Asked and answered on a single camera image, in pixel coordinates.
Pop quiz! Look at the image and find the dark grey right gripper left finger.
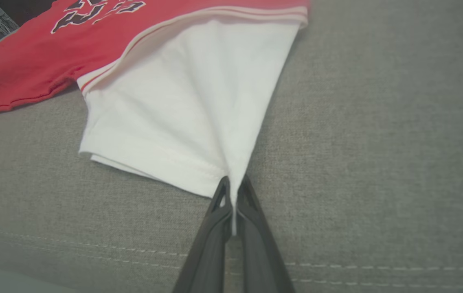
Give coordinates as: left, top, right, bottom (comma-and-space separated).
172, 176, 232, 293

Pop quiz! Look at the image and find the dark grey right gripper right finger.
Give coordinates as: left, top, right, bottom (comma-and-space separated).
236, 174, 296, 293

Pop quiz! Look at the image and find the red white printed t-shirt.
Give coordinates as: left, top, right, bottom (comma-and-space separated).
0, 0, 309, 236

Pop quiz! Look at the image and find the grey fabric sofa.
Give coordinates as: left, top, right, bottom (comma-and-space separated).
0, 0, 463, 293

